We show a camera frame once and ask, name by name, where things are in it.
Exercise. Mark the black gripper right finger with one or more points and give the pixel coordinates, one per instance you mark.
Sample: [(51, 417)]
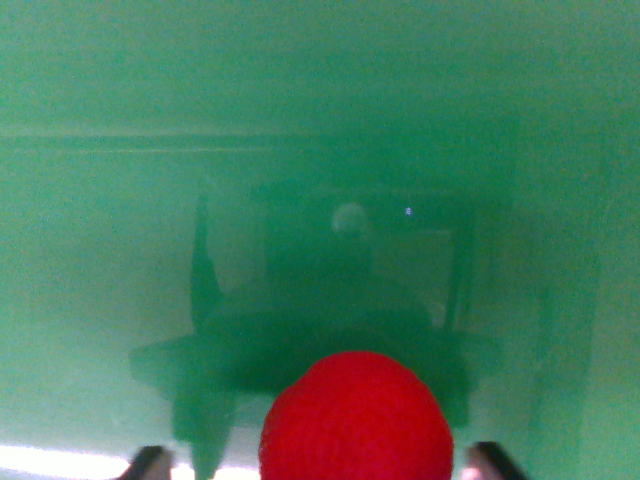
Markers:
[(492, 462)]

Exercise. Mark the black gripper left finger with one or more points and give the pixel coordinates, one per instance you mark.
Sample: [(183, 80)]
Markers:
[(147, 465)]

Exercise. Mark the red felt ball fruit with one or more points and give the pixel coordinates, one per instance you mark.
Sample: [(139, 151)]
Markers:
[(357, 420)]

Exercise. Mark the green plastic bin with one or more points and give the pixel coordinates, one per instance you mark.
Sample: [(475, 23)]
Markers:
[(320, 125)]

